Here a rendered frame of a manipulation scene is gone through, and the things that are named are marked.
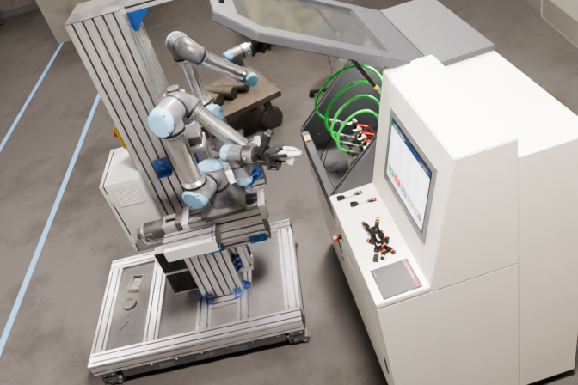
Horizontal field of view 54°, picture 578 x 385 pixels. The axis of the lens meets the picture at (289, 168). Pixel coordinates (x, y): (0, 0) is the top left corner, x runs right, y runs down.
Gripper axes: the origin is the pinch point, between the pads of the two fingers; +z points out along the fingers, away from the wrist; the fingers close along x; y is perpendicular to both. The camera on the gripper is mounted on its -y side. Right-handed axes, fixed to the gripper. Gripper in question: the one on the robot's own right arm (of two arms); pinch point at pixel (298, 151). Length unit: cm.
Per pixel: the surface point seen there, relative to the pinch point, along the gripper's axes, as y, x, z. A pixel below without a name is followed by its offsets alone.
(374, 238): 44, -4, 25
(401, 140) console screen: 5.2, -20.1, 36.1
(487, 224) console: 25, 5, 71
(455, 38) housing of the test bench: -15, -79, 49
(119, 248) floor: 137, -76, -207
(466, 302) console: 64, 5, 63
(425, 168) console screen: 5.4, -0.2, 49.5
